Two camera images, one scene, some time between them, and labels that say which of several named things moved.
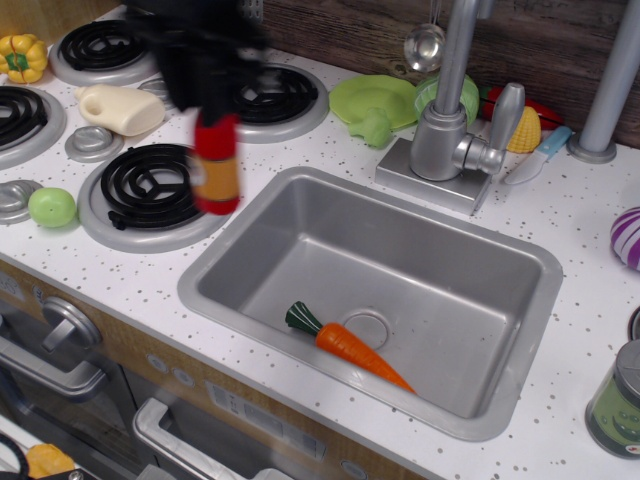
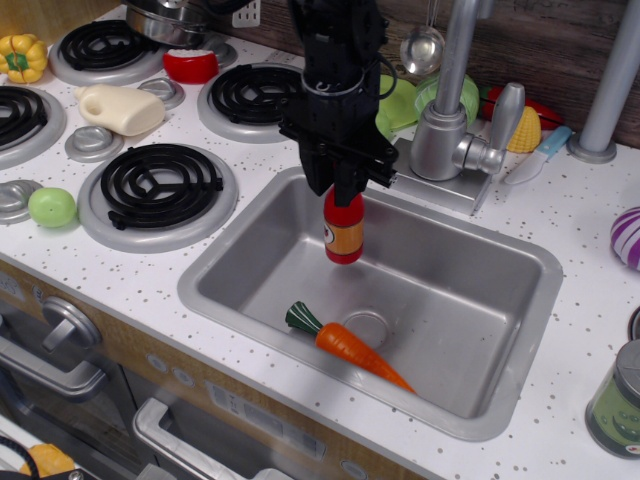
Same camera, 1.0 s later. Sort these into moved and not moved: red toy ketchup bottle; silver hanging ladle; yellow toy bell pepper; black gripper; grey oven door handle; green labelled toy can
Moved: red toy ketchup bottle; black gripper
Not moved: silver hanging ladle; yellow toy bell pepper; green labelled toy can; grey oven door handle
